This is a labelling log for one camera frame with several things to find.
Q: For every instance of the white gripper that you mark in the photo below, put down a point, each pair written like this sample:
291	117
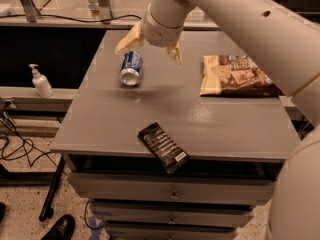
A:
161	34

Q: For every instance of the blue pepsi can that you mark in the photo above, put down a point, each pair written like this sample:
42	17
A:
131	69

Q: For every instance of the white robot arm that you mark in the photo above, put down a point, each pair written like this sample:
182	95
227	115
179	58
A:
287	47

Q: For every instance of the brown chip bag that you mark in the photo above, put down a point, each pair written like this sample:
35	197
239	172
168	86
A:
235	76

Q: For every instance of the black snack bar wrapper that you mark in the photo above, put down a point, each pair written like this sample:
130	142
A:
163	147

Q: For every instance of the grey drawer cabinet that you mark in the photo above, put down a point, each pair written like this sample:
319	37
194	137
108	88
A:
226	138

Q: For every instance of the white pump bottle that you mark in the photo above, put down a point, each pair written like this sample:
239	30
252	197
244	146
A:
40	82

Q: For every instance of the top grey drawer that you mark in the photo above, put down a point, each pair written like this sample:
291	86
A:
171	189

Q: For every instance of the grey drawer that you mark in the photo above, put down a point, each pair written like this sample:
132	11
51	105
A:
171	189
170	214
167	232

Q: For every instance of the middle grey drawer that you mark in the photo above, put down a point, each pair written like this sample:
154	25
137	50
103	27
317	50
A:
170	214

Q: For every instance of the bottom grey drawer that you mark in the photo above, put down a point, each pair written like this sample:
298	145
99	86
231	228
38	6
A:
167	232

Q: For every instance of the black metal stand leg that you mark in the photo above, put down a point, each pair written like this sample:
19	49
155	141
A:
47	211

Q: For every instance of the black shoe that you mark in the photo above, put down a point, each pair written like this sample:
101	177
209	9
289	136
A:
63	229

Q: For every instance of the middle metal frame post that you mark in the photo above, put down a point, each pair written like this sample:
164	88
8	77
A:
104	10

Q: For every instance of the metal frame post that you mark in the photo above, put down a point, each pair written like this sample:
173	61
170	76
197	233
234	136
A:
104	10
30	10

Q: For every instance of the left metal frame post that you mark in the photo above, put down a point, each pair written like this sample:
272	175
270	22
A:
30	10

